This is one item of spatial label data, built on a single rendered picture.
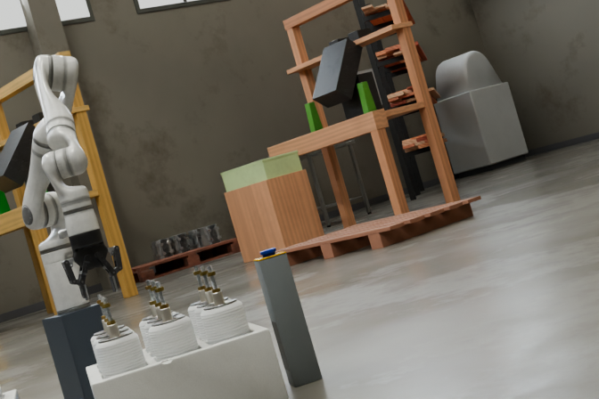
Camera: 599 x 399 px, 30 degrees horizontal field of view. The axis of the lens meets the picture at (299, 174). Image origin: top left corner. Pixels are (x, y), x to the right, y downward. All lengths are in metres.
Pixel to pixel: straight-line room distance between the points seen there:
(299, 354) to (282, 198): 5.85
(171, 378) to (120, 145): 9.77
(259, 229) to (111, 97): 3.97
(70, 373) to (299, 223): 5.59
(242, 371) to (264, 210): 6.15
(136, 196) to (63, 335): 9.05
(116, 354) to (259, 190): 6.17
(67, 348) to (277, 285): 0.68
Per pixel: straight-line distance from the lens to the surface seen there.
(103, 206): 8.87
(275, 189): 8.47
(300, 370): 2.68
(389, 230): 6.19
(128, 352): 2.41
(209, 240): 11.55
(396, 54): 11.53
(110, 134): 12.07
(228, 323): 2.43
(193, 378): 2.40
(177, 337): 2.42
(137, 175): 12.12
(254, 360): 2.42
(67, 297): 3.09
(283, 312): 2.66
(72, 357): 3.05
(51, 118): 2.76
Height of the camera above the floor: 0.45
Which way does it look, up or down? 1 degrees up
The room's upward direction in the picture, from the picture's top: 16 degrees counter-clockwise
